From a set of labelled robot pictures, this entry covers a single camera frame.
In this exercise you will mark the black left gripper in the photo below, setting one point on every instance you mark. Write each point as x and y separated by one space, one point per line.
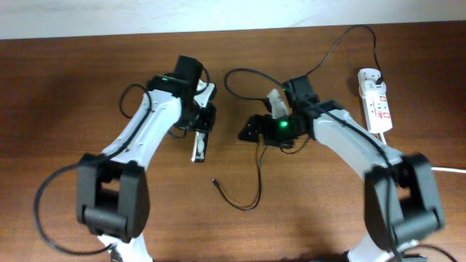
204 122

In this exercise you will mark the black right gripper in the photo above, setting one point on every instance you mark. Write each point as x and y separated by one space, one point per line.
255 120

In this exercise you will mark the black flip smartphone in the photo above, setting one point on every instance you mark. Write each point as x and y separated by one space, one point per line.
200 147

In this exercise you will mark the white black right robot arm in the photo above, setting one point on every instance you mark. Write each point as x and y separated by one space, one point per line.
401 200

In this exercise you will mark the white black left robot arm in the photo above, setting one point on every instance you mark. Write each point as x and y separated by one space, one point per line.
112 194

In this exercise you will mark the black USB charger plug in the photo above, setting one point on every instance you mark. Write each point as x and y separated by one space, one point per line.
379 80

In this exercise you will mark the white power strip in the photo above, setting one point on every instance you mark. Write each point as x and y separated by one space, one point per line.
374 98

